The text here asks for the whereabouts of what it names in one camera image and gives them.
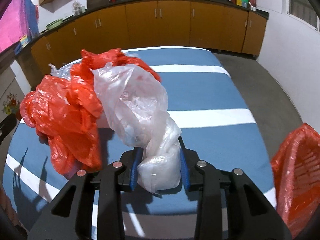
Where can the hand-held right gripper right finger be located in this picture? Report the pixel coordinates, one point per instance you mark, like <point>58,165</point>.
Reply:
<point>185,172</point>

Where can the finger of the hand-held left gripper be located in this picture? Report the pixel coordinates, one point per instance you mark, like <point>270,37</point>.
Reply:
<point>7,127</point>

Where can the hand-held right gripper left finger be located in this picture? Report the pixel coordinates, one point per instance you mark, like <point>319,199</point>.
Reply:
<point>133,172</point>

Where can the white clear plastic bag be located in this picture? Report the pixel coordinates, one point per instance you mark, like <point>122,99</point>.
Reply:
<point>140,105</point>

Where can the red basket liner bag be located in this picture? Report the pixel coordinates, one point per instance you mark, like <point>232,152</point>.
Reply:
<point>282,160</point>

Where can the red mesh plastic basket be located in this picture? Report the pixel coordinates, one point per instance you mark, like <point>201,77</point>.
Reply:
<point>302,170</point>

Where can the tiled counter with flower decal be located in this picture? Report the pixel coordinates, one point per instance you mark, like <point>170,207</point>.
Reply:
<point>11,105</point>

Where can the blue striped tablecloth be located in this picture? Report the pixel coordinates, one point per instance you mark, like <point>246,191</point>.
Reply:
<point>212,92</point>

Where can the pink hanging cloth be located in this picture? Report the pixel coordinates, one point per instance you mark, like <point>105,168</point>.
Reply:
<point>12,25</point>

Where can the blue hanging cloth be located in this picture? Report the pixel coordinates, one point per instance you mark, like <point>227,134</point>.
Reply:
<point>33,22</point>

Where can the green basin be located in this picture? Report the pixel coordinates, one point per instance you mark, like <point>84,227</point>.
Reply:
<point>54,24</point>

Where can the glass jar with plastic cover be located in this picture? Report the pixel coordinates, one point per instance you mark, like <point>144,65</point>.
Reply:
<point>77,9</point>

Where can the wooden lower kitchen cabinets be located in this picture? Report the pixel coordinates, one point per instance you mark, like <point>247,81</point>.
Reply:
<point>175,22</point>

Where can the dark brown cutting board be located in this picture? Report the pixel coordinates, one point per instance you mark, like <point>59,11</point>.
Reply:
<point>98,0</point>

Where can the white cup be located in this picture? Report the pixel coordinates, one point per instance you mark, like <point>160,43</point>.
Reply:
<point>252,8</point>

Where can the barred sliding window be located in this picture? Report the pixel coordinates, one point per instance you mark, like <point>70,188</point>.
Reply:
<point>302,5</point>

